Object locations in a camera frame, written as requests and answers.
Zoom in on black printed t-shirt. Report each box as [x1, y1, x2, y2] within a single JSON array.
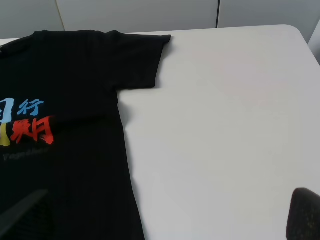
[[0, 30, 171, 240]]

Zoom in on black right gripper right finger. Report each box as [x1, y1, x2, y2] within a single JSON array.
[[286, 188, 320, 240]]

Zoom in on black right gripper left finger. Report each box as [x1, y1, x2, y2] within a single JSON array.
[[0, 189, 48, 239]]

